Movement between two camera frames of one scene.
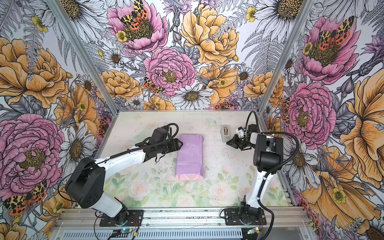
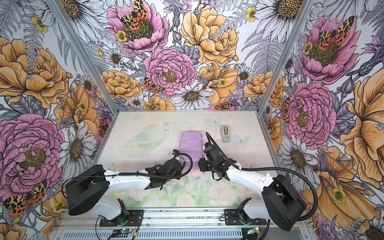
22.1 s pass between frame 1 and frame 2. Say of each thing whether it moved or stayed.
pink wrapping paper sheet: stayed
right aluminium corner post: stayed
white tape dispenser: stayed
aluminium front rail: stayed
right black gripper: moved
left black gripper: moved
